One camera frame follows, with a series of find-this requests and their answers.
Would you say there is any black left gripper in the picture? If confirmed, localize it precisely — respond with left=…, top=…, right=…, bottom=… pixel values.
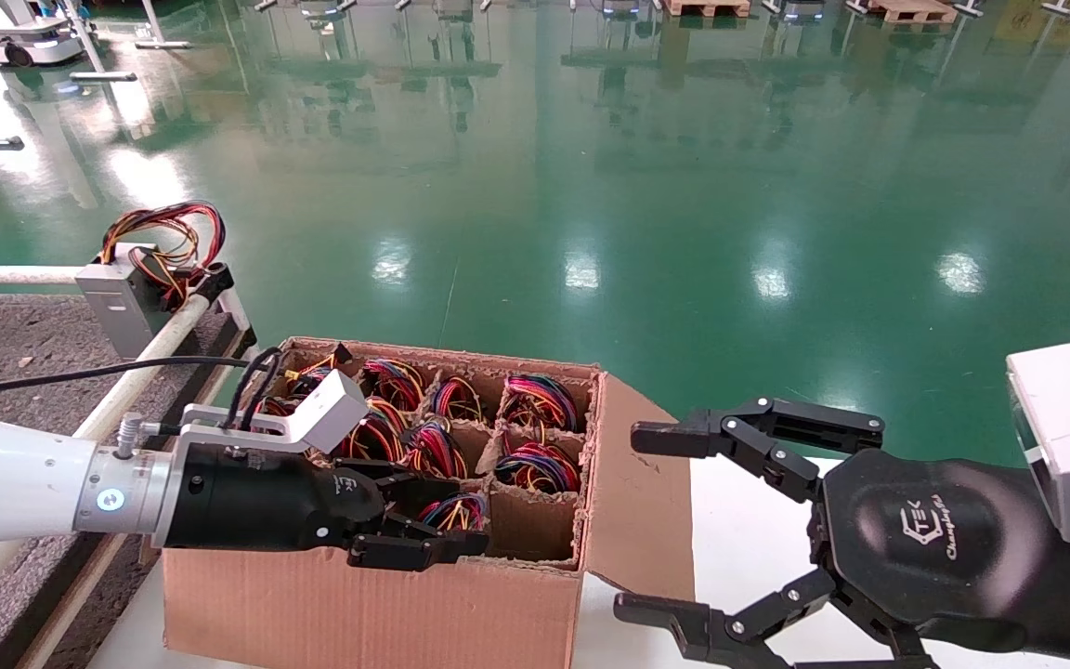
left=163, top=442, right=491, bottom=572

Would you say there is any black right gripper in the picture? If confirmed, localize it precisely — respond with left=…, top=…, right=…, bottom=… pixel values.
left=614, top=398, right=1070, bottom=669

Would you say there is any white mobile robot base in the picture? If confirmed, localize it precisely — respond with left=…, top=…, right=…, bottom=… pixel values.
left=0, top=0, right=88, bottom=68

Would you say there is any brown cardboard box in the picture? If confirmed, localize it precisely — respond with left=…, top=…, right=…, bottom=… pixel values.
left=162, top=336, right=696, bottom=669

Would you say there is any cardboard cell divider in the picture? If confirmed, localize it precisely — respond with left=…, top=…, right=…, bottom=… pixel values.
left=256, top=348, right=596, bottom=570

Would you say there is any black pipe clamp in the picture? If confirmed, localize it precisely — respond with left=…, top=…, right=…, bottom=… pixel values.
left=184, top=263, right=235, bottom=305

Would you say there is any wooden pallet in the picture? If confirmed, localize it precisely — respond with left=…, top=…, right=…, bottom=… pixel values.
left=663, top=0, right=751, bottom=18
left=869, top=0, right=959, bottom=24

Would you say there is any metal stand with flat foot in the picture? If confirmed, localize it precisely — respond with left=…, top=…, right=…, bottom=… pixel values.
left=134, top=0, right=192, bottom=49
left=59, top=0, right=138, bottom=83

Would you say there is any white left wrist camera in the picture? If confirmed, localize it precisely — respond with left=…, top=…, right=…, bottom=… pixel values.
left=180, top=369, right=371, bottom=456

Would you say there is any dark conveyor side rail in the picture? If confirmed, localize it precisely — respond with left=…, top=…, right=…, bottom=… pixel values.
left=0, top=321, right=257, bottom=669

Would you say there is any short white frame pipe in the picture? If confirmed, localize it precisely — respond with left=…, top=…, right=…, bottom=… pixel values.
left=217, top=288, right=265, bottom=374

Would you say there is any long white conveyor rail pipe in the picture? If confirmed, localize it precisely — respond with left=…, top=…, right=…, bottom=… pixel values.
left=0, top=290, right=220, bottom=644

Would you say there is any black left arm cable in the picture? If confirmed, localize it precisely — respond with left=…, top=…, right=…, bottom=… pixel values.
left=0, top=348, right=281, bottom=430

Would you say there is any white horizontal rail pipe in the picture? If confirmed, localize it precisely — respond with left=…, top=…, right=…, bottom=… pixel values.
left=0, top=265, right=85, bottom=285

